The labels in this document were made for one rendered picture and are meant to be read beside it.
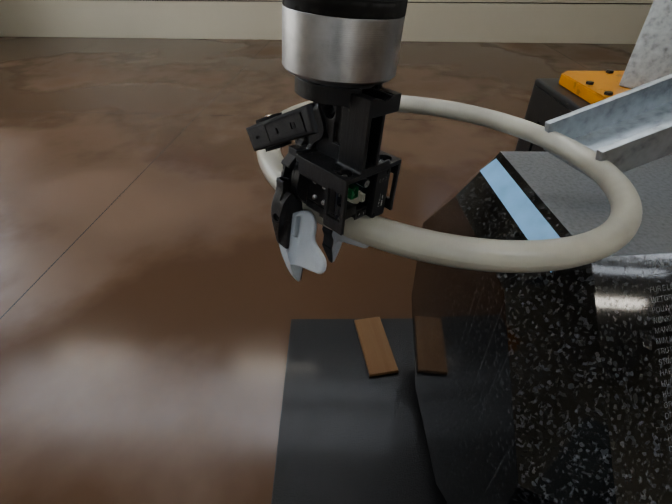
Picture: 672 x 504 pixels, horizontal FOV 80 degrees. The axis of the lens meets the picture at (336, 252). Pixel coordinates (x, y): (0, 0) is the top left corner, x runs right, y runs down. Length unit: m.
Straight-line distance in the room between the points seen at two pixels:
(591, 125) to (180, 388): 1.33
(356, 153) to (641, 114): 0.61
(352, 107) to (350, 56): 0.04
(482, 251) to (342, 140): 0.15
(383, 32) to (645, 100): 0.60
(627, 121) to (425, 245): 0.53
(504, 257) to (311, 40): 0.23
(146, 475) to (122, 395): 0.30
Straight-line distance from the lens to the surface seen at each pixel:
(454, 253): 0.37
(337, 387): 1.39
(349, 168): 0.34
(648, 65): 1.75
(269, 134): 0.41
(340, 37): 0.30
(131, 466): 1.41
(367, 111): 0.31
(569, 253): 0.42
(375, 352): 1.47
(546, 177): 0.82
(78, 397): 1.63
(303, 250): 0.40
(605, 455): 0.67
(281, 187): 0.37
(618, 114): 0.82
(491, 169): 0.87
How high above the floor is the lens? 1.18
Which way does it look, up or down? 38 degrees down
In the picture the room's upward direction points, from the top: straight up
